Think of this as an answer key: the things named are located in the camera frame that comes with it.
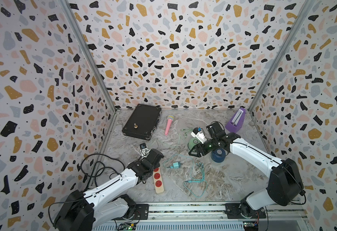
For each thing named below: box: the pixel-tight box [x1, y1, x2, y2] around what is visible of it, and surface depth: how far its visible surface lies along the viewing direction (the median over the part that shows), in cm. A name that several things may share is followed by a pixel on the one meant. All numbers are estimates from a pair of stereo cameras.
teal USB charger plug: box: [169, 161, 183, 169], surface depth 89 cm
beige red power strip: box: [153, 166, 165, 194], surface depth 83 cm
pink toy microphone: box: [164, 114, 175, 136], surface depth 112 cm
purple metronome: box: [225, 107, 247, 134], surface depth 105 cm
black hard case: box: [121, 103, 162, 141], surface depth 110 cm
